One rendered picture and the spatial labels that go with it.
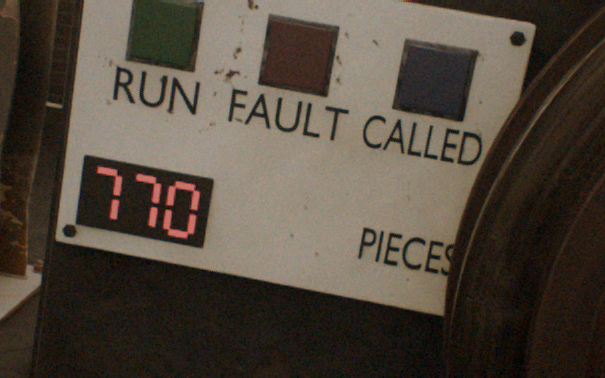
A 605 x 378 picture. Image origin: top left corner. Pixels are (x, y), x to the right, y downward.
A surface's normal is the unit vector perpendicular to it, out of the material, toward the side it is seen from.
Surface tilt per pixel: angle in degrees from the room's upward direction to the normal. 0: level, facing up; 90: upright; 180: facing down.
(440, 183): 90
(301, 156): 90
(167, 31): 90
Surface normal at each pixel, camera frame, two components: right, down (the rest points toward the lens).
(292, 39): -0.10, 0.21
